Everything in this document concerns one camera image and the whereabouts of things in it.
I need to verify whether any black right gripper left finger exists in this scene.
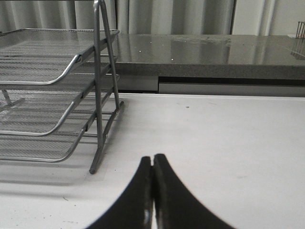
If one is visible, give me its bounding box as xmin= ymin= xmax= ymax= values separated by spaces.
xmin=88 ymin=156 xmax=153 ymax=229

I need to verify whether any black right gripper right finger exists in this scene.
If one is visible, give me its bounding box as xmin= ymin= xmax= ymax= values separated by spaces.
xmin=153 ymin=154 xmax=232 ymax=229

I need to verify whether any silver mesh tray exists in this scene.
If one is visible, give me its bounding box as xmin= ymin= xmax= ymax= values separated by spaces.
xmin=0 ymin=114 xmax=95 ymax=162
xmin=0 ymin=73 xmax=96 ymax=137
xmin=0 ymin=28 xmax=121 ymax=85

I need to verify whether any grey stone counter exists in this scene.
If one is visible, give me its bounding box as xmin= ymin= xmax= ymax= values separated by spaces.
xmin=113 ymin=34 xmax=305 ymax=81

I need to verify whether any white curtain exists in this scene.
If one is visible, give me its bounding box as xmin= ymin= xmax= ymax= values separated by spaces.
xmin=0 ymin=0 xmax=305 ymax=36

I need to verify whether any wire rack in background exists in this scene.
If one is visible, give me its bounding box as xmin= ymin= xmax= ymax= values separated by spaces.
xmin=295 ymin=21 xmax=305 ymax=39

